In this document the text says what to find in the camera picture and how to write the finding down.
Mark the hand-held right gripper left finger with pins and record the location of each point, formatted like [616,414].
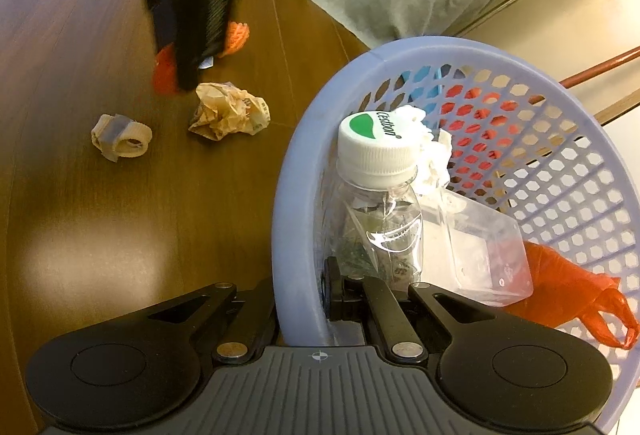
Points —
[260,305]

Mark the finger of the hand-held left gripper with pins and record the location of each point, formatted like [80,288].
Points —
[190,70]

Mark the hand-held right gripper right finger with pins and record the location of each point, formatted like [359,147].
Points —
[350,295]

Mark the brown paper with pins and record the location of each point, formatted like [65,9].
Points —
[225,112]

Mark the orange foam fruit net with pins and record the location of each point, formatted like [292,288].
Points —
[237,35]

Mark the beige tape roll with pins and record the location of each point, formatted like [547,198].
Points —
[117,135]

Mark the clear plastic box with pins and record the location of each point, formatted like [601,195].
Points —
[475,255]

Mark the blue plastic mesh basket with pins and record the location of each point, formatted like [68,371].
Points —
[300,165]

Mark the white tissue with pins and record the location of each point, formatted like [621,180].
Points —
[435,155]

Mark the orange plastic bag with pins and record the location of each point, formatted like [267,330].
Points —
[555,285]

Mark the clear plastic bottle white cap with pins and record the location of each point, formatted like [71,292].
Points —
[375,140]

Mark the blue dustpan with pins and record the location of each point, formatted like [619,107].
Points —
[407,76]

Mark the white wooden-framed board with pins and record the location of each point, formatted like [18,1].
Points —
[625,107]

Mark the red broom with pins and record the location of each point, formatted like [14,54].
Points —
[600,67]

